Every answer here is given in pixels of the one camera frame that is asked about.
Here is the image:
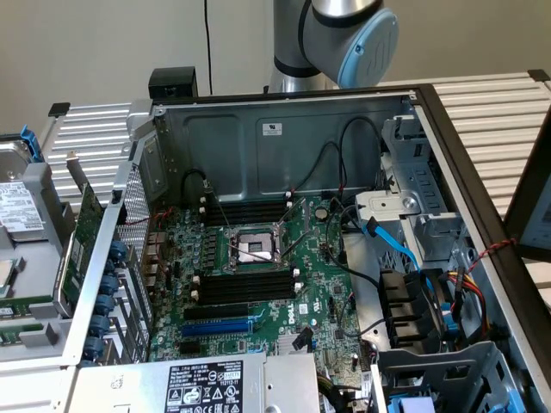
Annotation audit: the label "silver disk bay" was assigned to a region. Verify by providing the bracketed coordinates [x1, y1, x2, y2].
[353, 114, 468, 276]

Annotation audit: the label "green Dell motherboard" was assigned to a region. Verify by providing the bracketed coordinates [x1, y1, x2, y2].
[148, 194, 378, 388]

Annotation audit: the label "green RAM stick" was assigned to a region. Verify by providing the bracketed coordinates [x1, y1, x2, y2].
[0, 324, 44, 346]
[0, 294, 34, 323]

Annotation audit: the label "black framed panel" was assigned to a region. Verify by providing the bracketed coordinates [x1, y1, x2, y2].
[502, 124, 551, 262]

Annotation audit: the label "black wire with metal clip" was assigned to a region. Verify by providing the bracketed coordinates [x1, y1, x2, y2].
[181, 169, 216, 203]

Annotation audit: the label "red black twisted wire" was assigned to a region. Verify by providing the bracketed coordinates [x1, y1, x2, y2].
[115, 206, 178, 228]
[467, 237, 517, 276]

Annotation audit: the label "thick black wire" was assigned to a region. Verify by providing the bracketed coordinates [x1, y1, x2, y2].
[323, 195, 382, 287]

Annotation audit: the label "blue disk bracket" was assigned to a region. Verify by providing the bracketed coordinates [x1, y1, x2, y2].
[19, 123, 44, 164]

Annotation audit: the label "black flat wire plug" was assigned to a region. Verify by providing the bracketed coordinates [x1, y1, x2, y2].
[291, 325, 313, 352]

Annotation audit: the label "blue expansion slot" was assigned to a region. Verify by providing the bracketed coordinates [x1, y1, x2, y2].
[180, 316, 260, 339]

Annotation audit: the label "black box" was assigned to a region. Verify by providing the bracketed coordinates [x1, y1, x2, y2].
[148, 66, 198, 99]

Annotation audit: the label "silver power supply with label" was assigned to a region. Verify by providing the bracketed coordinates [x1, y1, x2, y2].
[75, 351, 322, 413]

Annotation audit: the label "hard disk with white label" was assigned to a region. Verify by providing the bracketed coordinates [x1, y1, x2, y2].
[0, 137, 49, 244]

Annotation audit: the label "grey perforated drive cage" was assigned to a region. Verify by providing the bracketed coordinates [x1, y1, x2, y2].
[372, 339, 533, 413]

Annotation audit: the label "thin black looped wire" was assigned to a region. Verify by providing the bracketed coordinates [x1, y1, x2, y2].
[337, 115, 387, 193]
[290, 140, 345, 194]

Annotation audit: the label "CPU socket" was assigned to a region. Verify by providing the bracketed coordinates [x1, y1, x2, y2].
[226, 225, 288, 272]

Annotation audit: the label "black RAM slot white latches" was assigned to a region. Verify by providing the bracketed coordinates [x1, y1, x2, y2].
[191, 281, 301, 303]
[191, 268, 301, 292]
[197, 200, 294, 220]
[197, 191, 294, 210]

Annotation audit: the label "silver finned heatsink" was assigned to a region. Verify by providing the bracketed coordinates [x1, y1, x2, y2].
[276, 331, 316, 354]

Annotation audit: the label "grey metal PC case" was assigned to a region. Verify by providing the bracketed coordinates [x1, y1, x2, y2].
[62, 83, 551, 413]

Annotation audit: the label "green graphics card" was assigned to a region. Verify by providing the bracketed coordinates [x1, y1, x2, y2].
[52, 148, 108, 320]

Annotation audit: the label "black case fan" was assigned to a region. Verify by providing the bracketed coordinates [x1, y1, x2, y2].
[377, 267, 460, 350]

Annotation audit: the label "thin black wall cable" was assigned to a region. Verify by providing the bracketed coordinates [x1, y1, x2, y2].
[201, 0, 214, 95]

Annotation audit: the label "red yellow power wire bundle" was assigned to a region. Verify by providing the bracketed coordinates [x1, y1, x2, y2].
[445, 265, 492, 341]

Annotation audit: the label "blue flat disk wire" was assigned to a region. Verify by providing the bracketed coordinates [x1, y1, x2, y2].
[362, 216, 436, 302]

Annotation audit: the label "long black expansion slot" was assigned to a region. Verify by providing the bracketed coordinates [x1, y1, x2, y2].
[183, 303, 250, 323]

